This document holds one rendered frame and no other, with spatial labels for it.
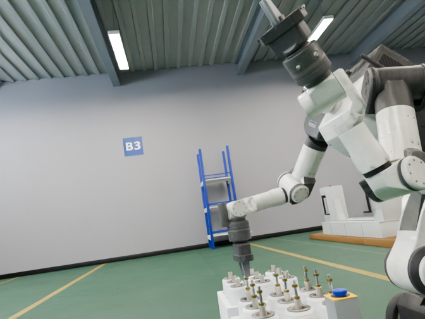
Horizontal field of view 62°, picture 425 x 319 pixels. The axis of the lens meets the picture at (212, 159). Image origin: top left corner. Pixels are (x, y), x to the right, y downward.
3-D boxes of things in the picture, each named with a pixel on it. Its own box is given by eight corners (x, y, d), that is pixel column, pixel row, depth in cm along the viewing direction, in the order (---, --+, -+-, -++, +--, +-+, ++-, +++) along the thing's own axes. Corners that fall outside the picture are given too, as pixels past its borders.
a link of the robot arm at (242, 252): (227, 261, 143) (223, 231, 145) (250, 256, 146) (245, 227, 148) (237, 263, 131) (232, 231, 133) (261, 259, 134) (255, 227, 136)
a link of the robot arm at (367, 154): (326, 143, 86) (370, 212, 84) (355, 126, 77) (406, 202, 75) (351, 128, 91) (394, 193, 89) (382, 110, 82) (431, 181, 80)
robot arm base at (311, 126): (331, 145, 145) (334, 118, 146) (355, 145, 134) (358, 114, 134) (301, 140, 140) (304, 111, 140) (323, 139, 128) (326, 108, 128)
